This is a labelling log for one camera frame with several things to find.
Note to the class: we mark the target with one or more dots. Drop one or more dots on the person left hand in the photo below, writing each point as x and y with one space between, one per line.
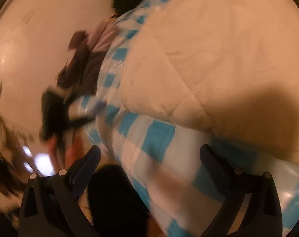
72 153

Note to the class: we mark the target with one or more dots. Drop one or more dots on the blue white checkered plastic bag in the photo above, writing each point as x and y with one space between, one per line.
161 160

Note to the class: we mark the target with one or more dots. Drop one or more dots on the pink and brown garment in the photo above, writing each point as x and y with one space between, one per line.
87 51

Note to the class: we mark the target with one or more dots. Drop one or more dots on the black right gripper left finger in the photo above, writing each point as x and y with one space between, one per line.
50 204

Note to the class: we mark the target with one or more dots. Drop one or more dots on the cream quilted down jacket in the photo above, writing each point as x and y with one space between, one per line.
230 67

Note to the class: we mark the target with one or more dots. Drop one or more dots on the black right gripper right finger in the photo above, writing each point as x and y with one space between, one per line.
263 216

